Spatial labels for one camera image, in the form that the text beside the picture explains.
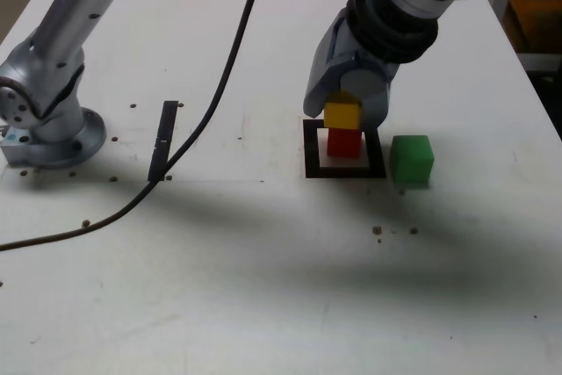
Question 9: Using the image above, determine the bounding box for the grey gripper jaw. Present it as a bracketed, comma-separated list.
[341, 65, 401, 131]
[302, 18, 348, 117]

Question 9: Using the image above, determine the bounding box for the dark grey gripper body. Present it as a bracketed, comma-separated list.
[335, 18, 400, 82]

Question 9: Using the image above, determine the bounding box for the yellow cube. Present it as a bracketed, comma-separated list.
[323, 90, 362, 130]

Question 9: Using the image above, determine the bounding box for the red cube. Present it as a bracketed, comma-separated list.
[327, 127, 362, 159]

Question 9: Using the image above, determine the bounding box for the green cube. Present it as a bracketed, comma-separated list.
[390, 134, 435, 185]

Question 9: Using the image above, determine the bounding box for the black tape square outline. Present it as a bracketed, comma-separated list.
[302, 119, 387, 179]

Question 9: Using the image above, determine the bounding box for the black tape strip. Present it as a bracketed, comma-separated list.
[148, 100, 180, 182]

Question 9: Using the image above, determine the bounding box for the long black cable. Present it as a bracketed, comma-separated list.
[0, 0, 270, 252]

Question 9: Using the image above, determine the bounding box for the white metal frame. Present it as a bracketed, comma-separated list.
[487, 0, 562, 72]

